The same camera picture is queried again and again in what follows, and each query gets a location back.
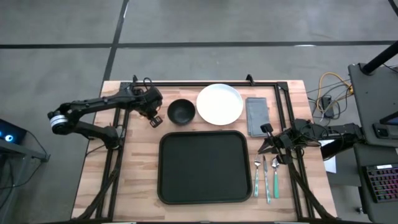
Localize black aluminium table frame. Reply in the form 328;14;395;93
74;74;336;223

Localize dark grey desk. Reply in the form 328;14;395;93
353;142;398;224

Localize black power adapter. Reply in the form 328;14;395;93
321;95;335;119

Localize black plastic tray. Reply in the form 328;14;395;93
157;129;253;205

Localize fork with patterned teal handle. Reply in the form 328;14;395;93
253;154;262;198

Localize black pole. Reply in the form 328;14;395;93
360;40;398;75

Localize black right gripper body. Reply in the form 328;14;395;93
260;123;295;166

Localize knife with patterned teal handle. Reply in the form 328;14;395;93
262;154;272;205

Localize black ribbed bowl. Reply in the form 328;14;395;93
167;98;197;126

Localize white paper sheet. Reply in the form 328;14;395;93
318;139;338;174

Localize spoon with green handle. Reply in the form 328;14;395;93
271;157;280;199

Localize black phone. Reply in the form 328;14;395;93
372;123;398;140

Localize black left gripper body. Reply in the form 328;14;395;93
132;79;164;129

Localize grey equipment cart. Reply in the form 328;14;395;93
348;62;398;147

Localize white round plate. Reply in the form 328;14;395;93
196;83;244;126

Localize computer case with blue light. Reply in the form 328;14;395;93
0;118;27;146

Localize keyboard with coloured backlight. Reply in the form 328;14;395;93
363;164;398;203

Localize grey cloth napkin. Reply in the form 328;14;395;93
245;96;271;138

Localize yellow cable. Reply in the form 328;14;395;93
316;72;354;113

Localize grey side stand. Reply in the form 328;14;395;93
0;138;50;162

